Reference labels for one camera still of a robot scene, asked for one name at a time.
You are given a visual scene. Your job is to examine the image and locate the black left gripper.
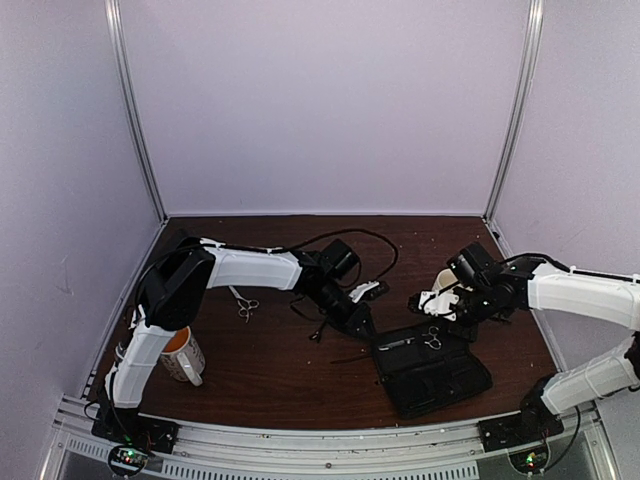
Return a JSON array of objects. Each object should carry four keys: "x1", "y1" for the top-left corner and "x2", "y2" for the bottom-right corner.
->
[{"x1": 308, "y1": 281, "x2": 379, "y2": 344}]

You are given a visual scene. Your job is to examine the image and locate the silver thinning scissors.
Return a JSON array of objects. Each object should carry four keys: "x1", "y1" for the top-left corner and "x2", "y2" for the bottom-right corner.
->
[{"x1": 377, "y1": 326, "x2": 442, "y2": 351}]

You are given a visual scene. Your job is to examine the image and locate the black zip tool case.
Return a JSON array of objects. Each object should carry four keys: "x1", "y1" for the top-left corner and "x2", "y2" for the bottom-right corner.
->
[{"x1": 371, "y1": 323, "x2": 493, "y2": 420}]

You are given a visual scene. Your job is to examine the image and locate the silver plain hair scissors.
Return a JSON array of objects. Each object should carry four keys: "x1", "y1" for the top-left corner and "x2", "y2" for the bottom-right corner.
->
[{"x1": 229, "y1": 286, "x2": 260, "y2": 323}]

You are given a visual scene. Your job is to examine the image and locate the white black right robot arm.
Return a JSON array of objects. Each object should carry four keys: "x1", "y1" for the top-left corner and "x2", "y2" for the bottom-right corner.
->
[{"x1": 367, "y1": 244, "x2": 639, "y2": 442}]

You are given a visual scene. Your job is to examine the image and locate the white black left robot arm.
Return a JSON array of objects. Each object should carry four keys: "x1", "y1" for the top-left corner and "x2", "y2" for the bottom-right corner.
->
[{"x1": 103, "y1": 237, "x2": 375, "y2": 444}]

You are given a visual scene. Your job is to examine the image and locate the black hair clip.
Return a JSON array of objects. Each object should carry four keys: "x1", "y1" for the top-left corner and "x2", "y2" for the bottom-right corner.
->
[
  {"x1": 308, "y1": 318, "x2": 329, "y2": 343},
  {"x1": 330, "y1": 354, "x2": 371, "y2": 365}
]

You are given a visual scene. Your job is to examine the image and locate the cream white mug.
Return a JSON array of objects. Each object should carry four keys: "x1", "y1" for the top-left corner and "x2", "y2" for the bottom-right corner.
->
[{"x1": 432, "y1": 268, "x2": 460, "y2": 295}]

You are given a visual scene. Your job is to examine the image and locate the right round circuit board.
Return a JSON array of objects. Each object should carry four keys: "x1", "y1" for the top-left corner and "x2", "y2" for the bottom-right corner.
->
[{"x1": 509, "y1": 446, "x2": 550, "y2": 475}]

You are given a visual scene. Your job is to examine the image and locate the round circuit board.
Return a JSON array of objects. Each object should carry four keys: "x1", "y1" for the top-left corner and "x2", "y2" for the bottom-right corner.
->
[
  {"x1": 107, "y1": 445, "x2": 149, "y2": 476},
  {"x1": 509, "y1": 446, "x2": 550, "y2": 475}
]

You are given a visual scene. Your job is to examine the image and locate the patterned mug orange inside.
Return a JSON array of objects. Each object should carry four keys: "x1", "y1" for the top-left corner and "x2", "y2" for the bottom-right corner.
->
[{"x1": 160, "y1": 327, "x2": 206, "y2": 387}]

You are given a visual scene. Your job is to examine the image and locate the left round circuit board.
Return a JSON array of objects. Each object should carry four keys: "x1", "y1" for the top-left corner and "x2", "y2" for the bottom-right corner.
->
[{"x1": 107, "y1": 445, "x2": 149, "y2": 476}]

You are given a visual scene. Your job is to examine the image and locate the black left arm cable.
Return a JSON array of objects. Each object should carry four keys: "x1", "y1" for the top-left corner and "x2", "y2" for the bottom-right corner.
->
[{"x1": 289, "y1": 227, "x2": 401, "y2": 321}]

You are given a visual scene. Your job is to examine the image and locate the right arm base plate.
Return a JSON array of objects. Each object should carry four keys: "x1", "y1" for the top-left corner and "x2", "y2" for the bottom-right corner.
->
[{"x1": 478, "y1": 414, "x2": 564, "y2": 452}]

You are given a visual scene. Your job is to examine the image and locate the aluminium front rail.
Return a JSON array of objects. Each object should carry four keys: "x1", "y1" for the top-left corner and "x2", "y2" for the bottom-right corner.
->
[{"x1": 39, "y1": 393, "x2": 619, "y2": 480}]

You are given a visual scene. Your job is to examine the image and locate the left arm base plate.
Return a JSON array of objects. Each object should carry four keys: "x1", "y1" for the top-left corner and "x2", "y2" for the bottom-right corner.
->
[{"x1": 91, "y1": 395, "x2": 179, "y2": 454}]

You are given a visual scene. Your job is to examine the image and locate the aluminium right corner post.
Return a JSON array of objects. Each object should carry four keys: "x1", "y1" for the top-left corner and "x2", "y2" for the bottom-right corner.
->
[{"x1": 483, "y1": 0, "x2": 545, "y2": 224}]

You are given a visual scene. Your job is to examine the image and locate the aluminium corner post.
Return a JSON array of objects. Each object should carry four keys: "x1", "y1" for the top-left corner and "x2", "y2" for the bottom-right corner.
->
[
  {"x1": 104, "y1": 0, "x2": 168, "y2": 223},
  {"x1": 483, "y1": 0, "x2": 545, "y2": 224}
]

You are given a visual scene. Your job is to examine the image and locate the aluminium left corner post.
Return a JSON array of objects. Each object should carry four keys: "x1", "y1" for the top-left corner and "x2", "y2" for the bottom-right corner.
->
[{"x1": 104, "y1": 0, "x2": 168, "y2": 223}]

